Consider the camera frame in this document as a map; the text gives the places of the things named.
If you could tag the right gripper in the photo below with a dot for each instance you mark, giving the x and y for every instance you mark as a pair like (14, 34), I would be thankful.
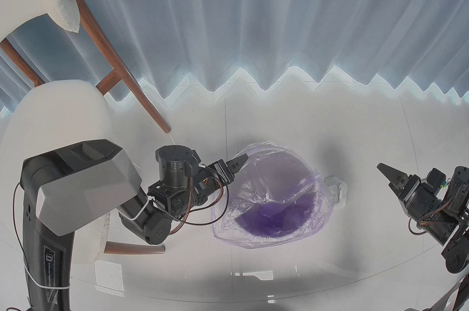
(417, 199)

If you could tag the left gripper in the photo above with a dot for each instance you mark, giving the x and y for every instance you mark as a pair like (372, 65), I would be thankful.
(227, 175)

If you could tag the purple plastic bag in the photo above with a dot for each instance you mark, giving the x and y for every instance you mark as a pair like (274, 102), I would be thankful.
(278, 170)

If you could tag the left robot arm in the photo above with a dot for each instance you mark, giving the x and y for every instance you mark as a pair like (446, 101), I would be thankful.
(84, 185)

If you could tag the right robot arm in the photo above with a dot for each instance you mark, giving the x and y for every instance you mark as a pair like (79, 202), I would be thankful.
(458, 188)

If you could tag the crumpled white paper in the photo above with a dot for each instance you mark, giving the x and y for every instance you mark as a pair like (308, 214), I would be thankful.
(339, 192)

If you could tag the white cushioned wooden chair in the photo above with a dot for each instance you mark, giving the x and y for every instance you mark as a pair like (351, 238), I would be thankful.
(55, 111)

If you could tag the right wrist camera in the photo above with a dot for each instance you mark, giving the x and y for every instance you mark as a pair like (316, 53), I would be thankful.
(436, 177)

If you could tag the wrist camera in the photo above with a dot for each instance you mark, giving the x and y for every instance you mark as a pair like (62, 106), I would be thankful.
(193, 163)
(436, 177)

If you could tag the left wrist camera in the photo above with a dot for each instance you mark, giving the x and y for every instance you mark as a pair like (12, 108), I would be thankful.
(193, 163)

